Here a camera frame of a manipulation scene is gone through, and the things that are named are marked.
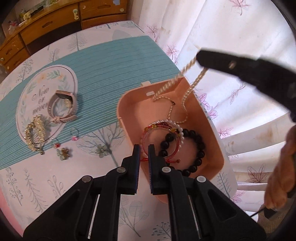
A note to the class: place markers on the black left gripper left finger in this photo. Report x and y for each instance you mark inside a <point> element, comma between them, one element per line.
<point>89,210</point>

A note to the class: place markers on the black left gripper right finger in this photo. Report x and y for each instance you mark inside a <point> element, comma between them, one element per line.
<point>199,210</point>

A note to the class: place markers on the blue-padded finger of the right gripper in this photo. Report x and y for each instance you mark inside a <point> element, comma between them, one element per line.
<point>219,61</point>

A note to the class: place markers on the peach jewelry box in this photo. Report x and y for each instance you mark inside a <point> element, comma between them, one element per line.
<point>136,110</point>

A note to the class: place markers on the gold leaf hair comb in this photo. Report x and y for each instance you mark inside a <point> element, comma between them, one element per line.
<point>35,134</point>

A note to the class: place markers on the pink smart watch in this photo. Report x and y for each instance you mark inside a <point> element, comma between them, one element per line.
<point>70,102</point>

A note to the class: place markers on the person's right hand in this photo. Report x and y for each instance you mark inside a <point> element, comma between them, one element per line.
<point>282,180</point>

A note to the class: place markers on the red charm hoop earring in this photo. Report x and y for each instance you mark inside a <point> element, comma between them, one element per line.
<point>55,143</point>

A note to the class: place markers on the gold flower brooch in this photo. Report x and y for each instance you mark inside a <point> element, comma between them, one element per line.
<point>101,150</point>

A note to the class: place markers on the pink charm hoop earring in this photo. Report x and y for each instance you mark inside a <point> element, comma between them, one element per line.
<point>74,132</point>

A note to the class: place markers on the teal patterned tablecloth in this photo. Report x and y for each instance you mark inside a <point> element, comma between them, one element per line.
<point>81,114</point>

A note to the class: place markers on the wooden desk with drawers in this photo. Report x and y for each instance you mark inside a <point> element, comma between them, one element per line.
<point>55,22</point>

